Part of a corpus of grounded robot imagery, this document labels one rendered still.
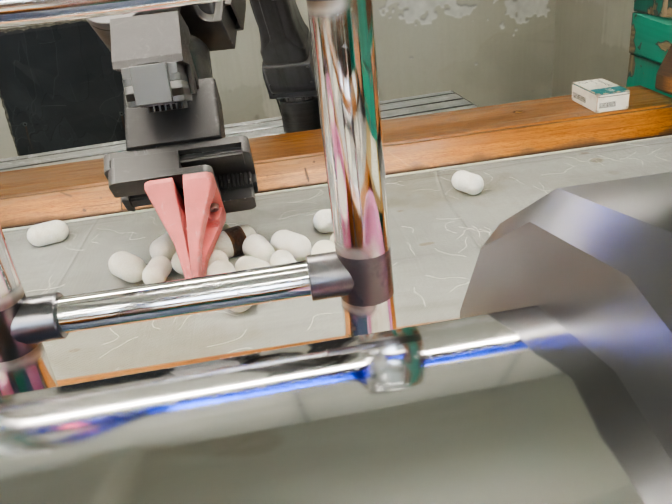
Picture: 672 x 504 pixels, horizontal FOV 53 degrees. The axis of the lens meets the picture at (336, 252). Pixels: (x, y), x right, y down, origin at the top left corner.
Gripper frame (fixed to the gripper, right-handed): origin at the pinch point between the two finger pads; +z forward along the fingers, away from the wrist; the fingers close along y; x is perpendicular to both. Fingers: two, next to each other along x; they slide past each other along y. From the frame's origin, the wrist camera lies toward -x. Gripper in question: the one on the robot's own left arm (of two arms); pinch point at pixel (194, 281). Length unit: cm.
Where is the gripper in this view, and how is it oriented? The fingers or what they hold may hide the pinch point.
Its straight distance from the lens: 47.4
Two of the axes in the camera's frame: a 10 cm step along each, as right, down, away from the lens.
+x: 0.0, 3.9, 9.2
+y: 9.9, -1.5, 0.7
